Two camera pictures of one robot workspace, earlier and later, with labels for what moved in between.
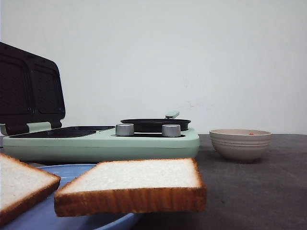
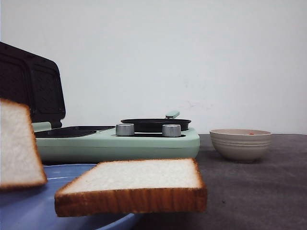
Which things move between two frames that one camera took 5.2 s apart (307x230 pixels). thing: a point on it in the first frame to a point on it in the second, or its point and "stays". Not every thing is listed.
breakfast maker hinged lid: (31, 90) stays
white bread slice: (21, 185) to (21, 163)
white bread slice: (157, 185) stays
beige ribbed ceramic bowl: (241, 144) stays
